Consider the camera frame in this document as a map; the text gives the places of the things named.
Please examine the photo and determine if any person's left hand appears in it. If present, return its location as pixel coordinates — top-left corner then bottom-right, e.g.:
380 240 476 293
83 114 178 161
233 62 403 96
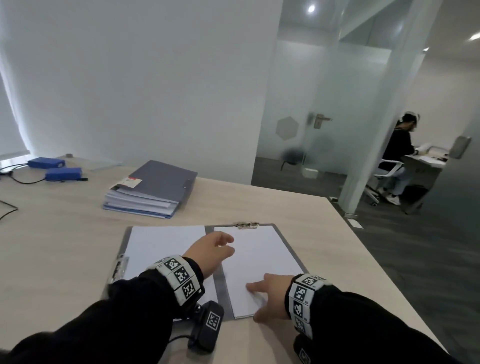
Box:
182 231 236 280

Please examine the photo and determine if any person's right hand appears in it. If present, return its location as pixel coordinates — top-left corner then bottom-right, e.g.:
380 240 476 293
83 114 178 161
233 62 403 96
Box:
245 272 295 324

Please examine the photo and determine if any pile of white paper sheets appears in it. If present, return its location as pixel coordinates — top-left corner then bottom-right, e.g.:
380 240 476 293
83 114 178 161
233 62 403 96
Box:
212 226 305 320

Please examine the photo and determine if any blue folder with dark logo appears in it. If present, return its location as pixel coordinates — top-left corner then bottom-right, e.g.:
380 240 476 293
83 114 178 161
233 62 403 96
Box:
103 203 173 220

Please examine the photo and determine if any person's left forearm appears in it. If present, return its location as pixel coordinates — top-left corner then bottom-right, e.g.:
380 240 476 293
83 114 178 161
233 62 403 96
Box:
7 262 205 364

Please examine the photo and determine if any person's right forearm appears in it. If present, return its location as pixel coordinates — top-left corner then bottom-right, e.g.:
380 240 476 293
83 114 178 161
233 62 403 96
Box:
299 284 462 364

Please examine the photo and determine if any white wristband with black markers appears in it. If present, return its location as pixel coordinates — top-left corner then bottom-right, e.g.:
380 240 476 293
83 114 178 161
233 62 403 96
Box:
286 273 334 340
149 254 206 307

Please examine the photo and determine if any dark chair behind glass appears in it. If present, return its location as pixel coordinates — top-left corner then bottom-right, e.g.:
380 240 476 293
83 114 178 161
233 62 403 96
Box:
280 148 307 172

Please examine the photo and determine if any gray hexagon sticker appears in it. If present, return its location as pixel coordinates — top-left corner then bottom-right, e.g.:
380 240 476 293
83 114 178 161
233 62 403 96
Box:
275 115 300 142

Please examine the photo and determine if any blue battery pack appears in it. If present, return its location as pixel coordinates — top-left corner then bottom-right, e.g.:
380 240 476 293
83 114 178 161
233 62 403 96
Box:
27 157 67 170
44 166 83 182

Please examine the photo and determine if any white office chair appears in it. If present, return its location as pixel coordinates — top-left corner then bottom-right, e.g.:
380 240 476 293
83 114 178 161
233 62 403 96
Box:
363 159 405 207

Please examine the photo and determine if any light gray office desk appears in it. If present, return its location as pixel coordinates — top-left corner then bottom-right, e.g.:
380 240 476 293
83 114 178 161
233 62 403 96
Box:
403 144 451 189

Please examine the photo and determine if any frosted glass door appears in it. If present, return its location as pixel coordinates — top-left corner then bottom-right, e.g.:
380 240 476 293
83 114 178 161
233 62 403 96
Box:
251 0 393 188

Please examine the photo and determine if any white roller blind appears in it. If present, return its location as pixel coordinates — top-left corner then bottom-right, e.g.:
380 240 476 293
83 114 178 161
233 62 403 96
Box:
0 71 32 158

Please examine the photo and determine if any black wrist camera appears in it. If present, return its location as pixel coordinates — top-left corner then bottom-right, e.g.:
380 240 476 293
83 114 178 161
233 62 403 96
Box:
187 300 225 353
293 334 313 364

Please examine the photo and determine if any black power cable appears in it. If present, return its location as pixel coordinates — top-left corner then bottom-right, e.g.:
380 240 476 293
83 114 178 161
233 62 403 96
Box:
0 199 19 221

